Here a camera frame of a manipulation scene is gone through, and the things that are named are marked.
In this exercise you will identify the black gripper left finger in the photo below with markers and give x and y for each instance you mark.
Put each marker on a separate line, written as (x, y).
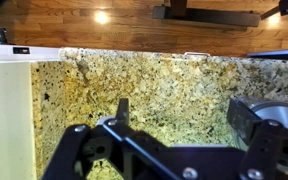
(122, 113)

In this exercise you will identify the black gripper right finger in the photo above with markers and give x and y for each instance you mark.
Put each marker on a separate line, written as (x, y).
(242, 120)

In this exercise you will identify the stainless gas stove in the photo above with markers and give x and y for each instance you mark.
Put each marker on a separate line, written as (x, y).
(17, 147)

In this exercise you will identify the black metal stand base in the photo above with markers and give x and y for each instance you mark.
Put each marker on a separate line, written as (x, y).
(178, 10)

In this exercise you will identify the silver drawer handle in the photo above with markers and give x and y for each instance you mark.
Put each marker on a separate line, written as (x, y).
(197, 54)

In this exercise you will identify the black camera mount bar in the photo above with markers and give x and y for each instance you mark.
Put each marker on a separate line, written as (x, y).
(281, 8)

